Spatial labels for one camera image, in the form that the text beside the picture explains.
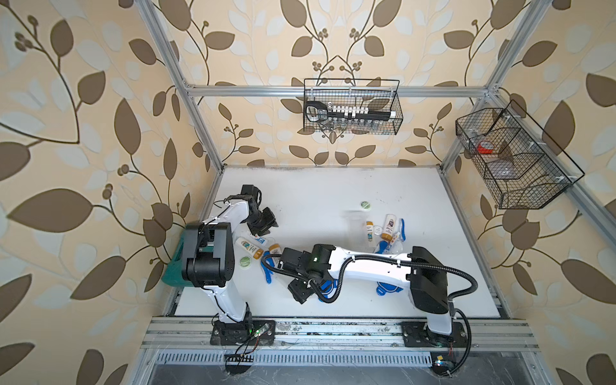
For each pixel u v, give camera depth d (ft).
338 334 2.47
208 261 1.60
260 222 2.70
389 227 3.16
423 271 1.65
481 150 2.70
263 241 3.07
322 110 2.70
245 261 2.91
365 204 3.47
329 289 2.72
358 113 2.66
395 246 3.07
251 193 2.58
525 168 2.37
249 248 2.99
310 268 1.83
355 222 3.31
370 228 3.16
